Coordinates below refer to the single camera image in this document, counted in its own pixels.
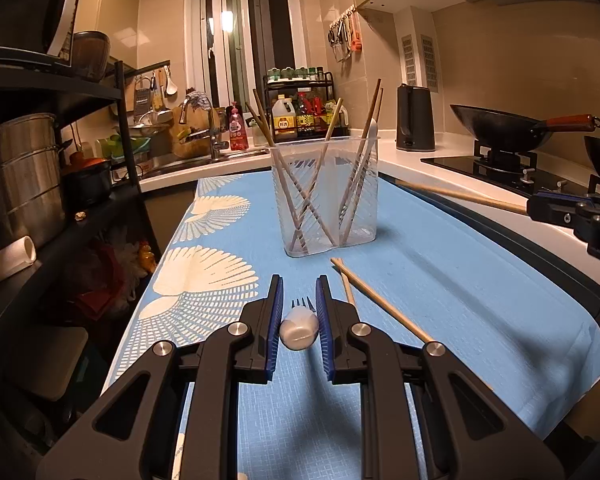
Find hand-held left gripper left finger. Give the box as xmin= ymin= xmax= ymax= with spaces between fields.
xmin=36 ymin=274 xmax=285 ymax=480

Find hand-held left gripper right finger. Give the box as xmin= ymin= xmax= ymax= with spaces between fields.
xmin=315 ymin=274 xmax=566 ymax=480

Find white handled metal fork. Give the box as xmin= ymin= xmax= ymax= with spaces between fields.
xmin=279 ymin=297 xmax=322 ymax=352

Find wooden chopstick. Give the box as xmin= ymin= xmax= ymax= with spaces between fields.
xmin=331 ymin=257 xmax=436 ymax=347
xmin=340 ymin=78 xmax=383 ymax=243
xmin=394 ymin=179 xmax=530 ymax=215
xmin=287 ymin=98 xmax=343 ymax=253
xmin=330 ymin=259 xmax=357 ymax=307
xmin=244 ymin=102 xmax=336 ymax=248
xmin=252 ymin=88 xmax=308 ymax=256
xmin=342 ymin=88 xmax=385 ymax=243

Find clear plastic utensil holder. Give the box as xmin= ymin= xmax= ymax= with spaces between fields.
xmin=271 ymin=135 xmax=379 ymax=259

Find black glass gas stove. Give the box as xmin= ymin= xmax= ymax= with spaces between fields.
xmin=420 ymin=152 xmax=600 ymax=221

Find blue patterned mat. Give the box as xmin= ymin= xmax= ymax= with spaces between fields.
xmin=102 ymin=167 xmax=600 ymax=480

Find black electric kettle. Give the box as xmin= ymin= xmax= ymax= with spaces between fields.
xmin=396 ymin=83 xmax=437 ymax=153

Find red plastic bag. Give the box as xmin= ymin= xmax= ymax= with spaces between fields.
xmin=75 ymin=225 xmax=156 ymax=321

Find steel sink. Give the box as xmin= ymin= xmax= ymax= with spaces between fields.
xmin=140 ymin=147 xmax=271 ymax=179

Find steel faucet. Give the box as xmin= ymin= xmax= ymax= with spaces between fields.
xmin=180 ymin=94 xmax=229 ymax=161

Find pink dish soap bottle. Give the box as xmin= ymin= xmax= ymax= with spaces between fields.
xmin=227 ymin=101 xmax=250 ymax=153

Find large yellow oil bottle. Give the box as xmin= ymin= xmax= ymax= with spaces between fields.
xmin=271 ymin=95 xmax=299 ymax=142

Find wooden cutting board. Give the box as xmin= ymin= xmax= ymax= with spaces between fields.
xmin=172 ymin=105 xmax=226 ymax=158

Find red capped sauce bottle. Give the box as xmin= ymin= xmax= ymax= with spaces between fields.
xmin=296 ymin=91 xmax=317 ymax=138

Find black spice rack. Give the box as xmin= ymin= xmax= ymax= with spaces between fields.
xmin=262 ymin=66 xmax=351 ymax=143

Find grey flat board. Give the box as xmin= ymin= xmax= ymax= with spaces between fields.
xmin=10 ymin=327 xmax=88 ymax=401

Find green colander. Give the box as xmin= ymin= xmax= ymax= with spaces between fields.
xmin=102 ymin=132 xmax=151 ymax=158

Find black pot with orange lid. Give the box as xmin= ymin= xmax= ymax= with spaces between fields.
xmin=62 ymin=157 xmax=113 ymax=211

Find black metal shelf rack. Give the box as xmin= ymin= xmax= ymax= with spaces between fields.
xmin=0 ymin=45 xmax=161 ymax=461

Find row of spice jars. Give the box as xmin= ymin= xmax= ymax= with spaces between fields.
xmin=267 ymin=65 xmax=326 ymax=82

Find metal grater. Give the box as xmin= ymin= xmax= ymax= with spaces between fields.
xmin=132 ymin=77 xmax=151 ymax=116

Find hanging kitchen tools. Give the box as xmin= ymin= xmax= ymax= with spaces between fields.
xmin=327 ymin=7 xmax=363 ymax=63

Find white roll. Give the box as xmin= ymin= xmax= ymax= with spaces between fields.
xmin=0 ymin=235 xmax=37 ymax=291

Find sliding window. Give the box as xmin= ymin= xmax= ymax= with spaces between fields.
xmin=187 ymin=0 xmax=301 ymax=111

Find large steel pot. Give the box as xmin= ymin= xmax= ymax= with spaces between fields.
xmin=0 ymin=112 xmax=66 ymax=251

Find dark brown glass bowl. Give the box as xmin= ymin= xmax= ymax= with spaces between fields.
xmin=72 ymin=31 xmax=112 ymax=83

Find white wall vent grille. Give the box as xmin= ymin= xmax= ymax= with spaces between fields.
xmin=401 ymin=34 xmax=440 ymax=93

